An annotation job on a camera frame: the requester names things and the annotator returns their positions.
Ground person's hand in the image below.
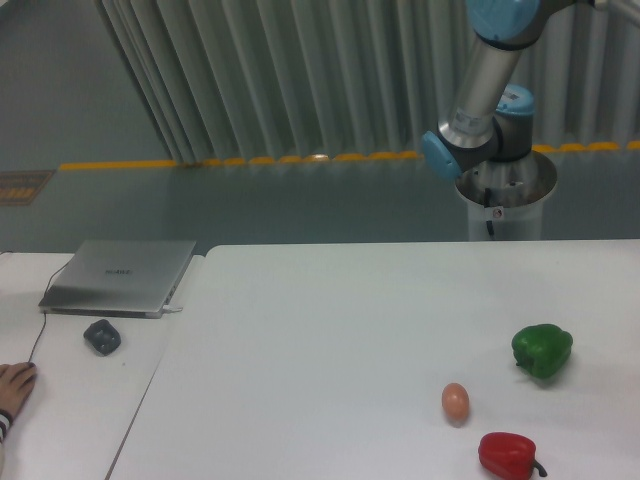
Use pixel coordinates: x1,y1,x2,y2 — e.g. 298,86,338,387
0,362,38,420

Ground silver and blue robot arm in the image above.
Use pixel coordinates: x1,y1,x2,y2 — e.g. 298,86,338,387
421,1,639,179

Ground striped sleeve forearm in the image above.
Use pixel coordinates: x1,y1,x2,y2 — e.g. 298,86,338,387
0,409,14,473

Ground small black folded gadget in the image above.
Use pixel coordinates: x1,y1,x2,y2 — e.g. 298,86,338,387
83,319,122,356

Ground silver closed laptop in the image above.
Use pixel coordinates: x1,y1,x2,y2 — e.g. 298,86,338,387
39,240,196,318

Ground white usb dongle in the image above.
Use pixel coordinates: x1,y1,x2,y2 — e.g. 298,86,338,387
162,305,183,314

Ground grey pleated curtain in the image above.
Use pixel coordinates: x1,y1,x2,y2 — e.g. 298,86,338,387
97,1,639,164

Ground brown egg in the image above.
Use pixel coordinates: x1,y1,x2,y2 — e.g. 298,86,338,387
441,383,470,422

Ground red bell pepper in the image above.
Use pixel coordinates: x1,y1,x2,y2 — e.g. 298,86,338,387
478,432,548,480

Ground green bell pepper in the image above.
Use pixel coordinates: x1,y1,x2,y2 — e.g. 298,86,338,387
511,324,573,380

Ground black mouse cable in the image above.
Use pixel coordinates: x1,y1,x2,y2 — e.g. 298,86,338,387
27,260,77,365

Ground black pedestal cable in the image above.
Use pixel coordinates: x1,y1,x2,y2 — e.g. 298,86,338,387
482,187,496,242

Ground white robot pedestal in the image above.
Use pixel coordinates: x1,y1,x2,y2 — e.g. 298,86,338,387
455,151,558,241

